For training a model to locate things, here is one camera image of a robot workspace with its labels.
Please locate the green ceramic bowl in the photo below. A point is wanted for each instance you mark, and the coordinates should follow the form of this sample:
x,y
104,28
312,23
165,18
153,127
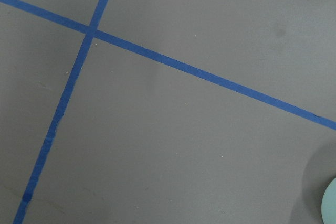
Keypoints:
x,y
328,205

